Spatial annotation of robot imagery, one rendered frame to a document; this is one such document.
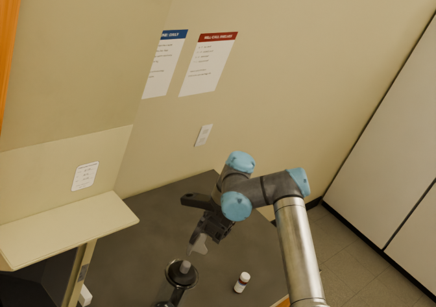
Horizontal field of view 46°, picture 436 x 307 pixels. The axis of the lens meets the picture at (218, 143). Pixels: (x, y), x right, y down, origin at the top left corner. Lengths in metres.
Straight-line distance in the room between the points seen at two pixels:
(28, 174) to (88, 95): 0.20
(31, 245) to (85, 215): 0.15
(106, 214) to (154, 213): 0.91
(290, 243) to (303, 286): 0.10
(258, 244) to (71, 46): 1.47
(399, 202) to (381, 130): 0.55
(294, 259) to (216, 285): 0.85
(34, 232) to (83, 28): 0.46
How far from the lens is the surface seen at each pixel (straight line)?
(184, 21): 1.80
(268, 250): 2.23
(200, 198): 1.47
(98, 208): 1.25
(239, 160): 1.34
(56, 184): 1.18
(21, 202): 1.16
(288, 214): 1.21
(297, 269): 1.16
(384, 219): 4.12
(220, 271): 2.04
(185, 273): 1.64
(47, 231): 1.18
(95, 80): 1.04
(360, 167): 4.08
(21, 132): 1.03
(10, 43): 0.79
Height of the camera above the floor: 2.36
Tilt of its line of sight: 32 degrees down
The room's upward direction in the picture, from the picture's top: 23 degrees clockwise
